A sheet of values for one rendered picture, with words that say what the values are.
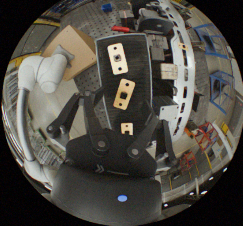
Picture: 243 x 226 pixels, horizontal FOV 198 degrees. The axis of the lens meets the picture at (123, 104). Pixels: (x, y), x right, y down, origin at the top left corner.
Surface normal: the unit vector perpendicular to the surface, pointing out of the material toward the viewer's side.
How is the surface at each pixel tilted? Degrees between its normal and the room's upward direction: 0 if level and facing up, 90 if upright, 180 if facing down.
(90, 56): 49
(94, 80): 0
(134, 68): 0
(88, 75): 0
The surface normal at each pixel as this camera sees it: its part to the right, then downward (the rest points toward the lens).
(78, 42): 0.23, 0.92
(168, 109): -0.07, 0.42
